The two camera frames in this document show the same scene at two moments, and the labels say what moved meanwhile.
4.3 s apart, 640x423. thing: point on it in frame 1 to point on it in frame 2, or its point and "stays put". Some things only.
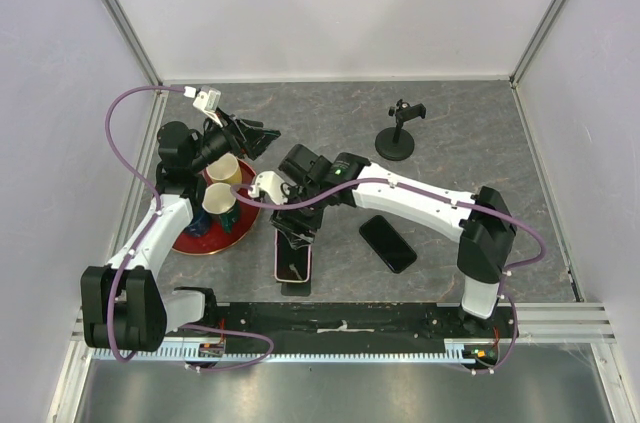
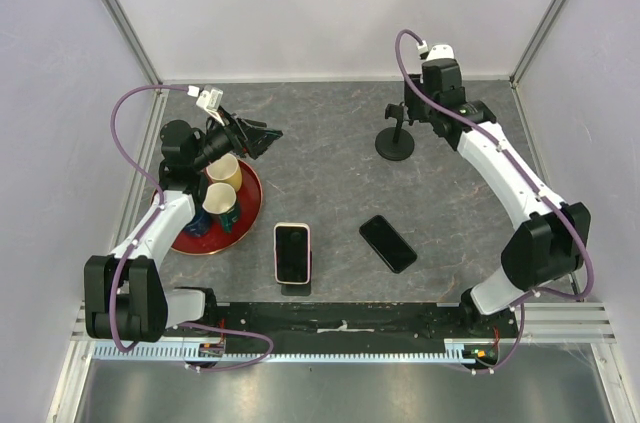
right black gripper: x=286 y=219 to x=411 y=100
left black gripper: x=254 y=143 stays put
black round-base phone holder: x=397 y=143 stays put
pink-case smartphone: x=291 y=265 stays put
